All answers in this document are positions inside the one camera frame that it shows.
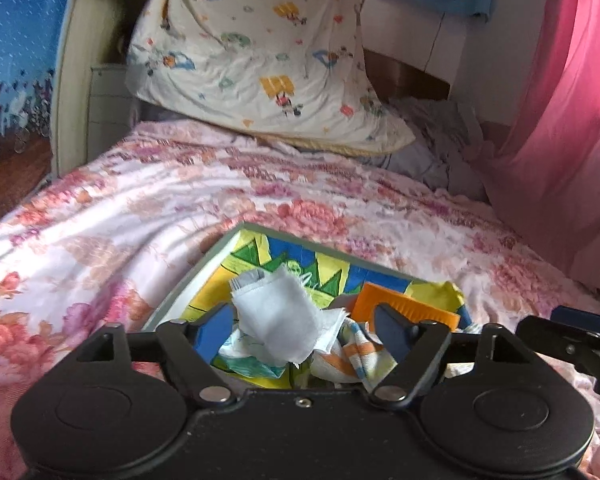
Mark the colourful printed box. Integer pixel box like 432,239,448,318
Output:
142,221,473,391

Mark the beige wooden panel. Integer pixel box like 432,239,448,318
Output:
50,0,131,176

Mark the orange yellow striped sock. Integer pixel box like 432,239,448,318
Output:
310,320,398,393

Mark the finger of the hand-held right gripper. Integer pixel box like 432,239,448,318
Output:
551,305,600,333
516,315,600,396

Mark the cartoon print pillow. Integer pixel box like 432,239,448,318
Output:
125,0,416,156

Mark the pink curtain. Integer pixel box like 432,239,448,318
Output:
472,0,600,291

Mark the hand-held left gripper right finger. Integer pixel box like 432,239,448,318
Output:
370,302,527,407

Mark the grey crumpled bedding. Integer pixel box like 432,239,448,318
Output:
365,97,501,203

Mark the dark wooden headboard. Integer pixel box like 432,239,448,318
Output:
362,47,516,126

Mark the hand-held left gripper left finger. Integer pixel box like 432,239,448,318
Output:
75,302,237,407

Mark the blue printed fabric wardrobe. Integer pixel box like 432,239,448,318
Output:
0,0,76,233

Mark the white cabinet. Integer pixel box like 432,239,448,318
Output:
87,62,141,133

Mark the pink floral blanket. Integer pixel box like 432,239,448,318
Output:
0,120,600,461

